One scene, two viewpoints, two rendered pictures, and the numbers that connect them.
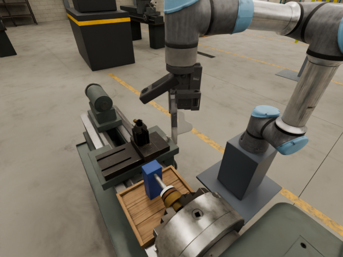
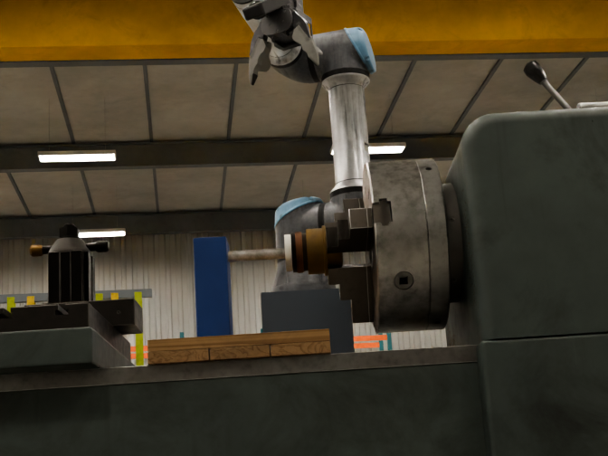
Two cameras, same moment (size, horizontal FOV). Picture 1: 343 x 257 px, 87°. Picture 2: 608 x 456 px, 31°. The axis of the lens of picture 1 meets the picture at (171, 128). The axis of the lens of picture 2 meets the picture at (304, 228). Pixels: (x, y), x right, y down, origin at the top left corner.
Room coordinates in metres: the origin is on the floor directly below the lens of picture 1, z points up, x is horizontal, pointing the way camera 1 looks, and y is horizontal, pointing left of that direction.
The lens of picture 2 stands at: (-0.69, 1.66, 0.60)
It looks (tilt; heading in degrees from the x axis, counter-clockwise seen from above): 15 degrees up; 304
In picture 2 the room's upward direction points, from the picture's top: 4 degrees counter-clockwise
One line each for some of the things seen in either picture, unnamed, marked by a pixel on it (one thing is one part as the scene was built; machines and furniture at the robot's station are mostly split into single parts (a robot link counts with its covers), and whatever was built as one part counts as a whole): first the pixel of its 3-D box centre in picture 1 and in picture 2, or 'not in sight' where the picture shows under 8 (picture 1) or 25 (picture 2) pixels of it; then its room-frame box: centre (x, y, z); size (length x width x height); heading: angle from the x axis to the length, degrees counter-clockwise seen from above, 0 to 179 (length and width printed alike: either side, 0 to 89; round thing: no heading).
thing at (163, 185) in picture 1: (161, 182); (257, 254); (0.48, 0.05, 1.08); 0.13 x 0.07 x 0.07; 34
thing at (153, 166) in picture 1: (152, 180); (213, 301); (0.55, 0.10, 1.00); 0.08 x 0.06 x 0.23; 124
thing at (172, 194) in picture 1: (174, 201); (317, 251); (0.39, -0.01, 1.08); 0.09 x 0.09 x 0.09; 34
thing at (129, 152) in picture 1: (133, 153); (62, 339); (0.79, 0.24, 0.95); 0.43 x 0.18 x 0.04; 124
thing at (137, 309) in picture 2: (144, 146); (84, 318); (0.80, 0.17, 1.00); 0.20 x 0.10 x 0.05; 34
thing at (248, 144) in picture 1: (255, 137); (302, 277); (0.72, -0.45, 1.15); 0.15 x 0.15 x 0.10
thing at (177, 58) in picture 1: (180, 54); not in sight; (0.44, -0.02, 1.66); 0.08 x 0.08 x 0.05
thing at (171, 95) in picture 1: (182, 86); (285, 14); (0.44, -0.03, 1.58); 0.09 x 0.08 x 0.12; 94
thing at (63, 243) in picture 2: (140, 126); (69, 248); (0.83, 0.18, 1.13); 0.08 x 0.08 x 0.03
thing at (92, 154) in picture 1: (134, 152); (38, 372); (0.84, 0.25, 0.89); 0.53 x 0.30 x 0.06; 124
